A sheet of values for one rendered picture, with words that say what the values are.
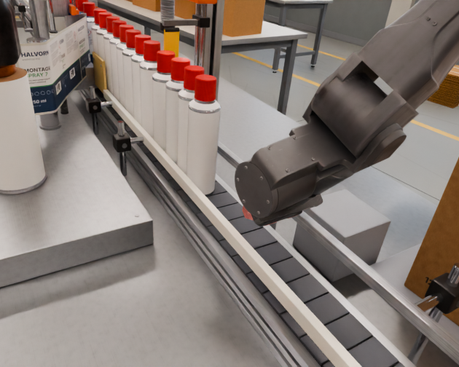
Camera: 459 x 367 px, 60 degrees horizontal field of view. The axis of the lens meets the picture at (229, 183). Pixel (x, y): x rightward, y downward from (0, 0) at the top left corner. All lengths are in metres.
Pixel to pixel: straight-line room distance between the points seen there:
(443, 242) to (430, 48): 0.30
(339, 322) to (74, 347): 0.32
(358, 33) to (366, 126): 6.80
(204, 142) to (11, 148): 0.30
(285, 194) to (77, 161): 0.53
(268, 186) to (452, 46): 0.18
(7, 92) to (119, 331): 0.38
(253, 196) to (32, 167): 0.45
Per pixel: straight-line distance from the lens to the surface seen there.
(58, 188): 0.74
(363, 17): 7.12
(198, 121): 0.63
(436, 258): 0.61
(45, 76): 0.93
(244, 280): 0.55
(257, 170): 0.36
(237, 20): 2.54
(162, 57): 0.76
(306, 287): 0.56
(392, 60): 0.37
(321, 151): 0.39
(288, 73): 2.93
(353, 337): 0.52
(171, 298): 0.59
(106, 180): 0.75
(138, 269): 0.63
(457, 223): 0.58
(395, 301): 0.47
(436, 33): 0.37
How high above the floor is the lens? 1.27
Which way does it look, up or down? 31 degrees down
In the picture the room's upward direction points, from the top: 6 degrees clockwise
